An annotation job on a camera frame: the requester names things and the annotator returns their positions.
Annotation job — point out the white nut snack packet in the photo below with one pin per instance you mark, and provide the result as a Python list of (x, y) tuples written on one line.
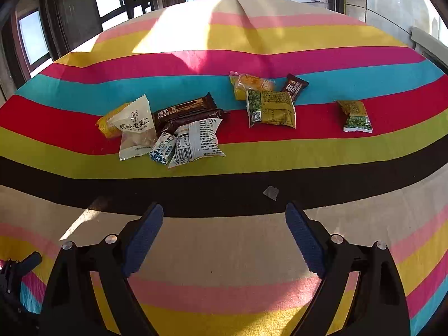
[(134, 126)]

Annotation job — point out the blue white patterned candy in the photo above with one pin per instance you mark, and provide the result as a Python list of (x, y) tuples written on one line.
[(162, 148)]

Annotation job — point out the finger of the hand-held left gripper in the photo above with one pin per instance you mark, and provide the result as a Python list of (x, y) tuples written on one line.
[(30, 260)]

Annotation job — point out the small dark brown packet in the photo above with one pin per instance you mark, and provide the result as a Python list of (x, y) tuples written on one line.
[(295, 86)]

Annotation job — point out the clear wrapper scrap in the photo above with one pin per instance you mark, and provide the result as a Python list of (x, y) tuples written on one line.
[(271, 192)]

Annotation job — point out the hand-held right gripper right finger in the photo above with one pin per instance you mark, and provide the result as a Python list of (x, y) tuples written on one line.
[(304, 241)]

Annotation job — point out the yellow snack packet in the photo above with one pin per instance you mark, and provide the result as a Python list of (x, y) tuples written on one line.
[(105, 124)]

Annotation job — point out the brown chocolate wafer bar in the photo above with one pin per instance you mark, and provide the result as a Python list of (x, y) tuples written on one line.
[(185, 106), (196, 117)]

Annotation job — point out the yellow cake packet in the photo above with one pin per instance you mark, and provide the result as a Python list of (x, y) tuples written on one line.
[(252, 83)]

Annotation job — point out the green pea snack packet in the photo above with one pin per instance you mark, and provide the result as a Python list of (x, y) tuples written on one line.
[(355, 115), (271, 109)]

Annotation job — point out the striped colourful cloth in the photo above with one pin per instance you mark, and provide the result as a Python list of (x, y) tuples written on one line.
[(224, 168)]

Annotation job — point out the white packet black text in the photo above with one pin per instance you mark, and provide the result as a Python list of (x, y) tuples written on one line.
[(196, 141)]

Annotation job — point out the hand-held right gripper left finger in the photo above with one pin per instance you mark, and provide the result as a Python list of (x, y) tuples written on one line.
[(143, 241)]

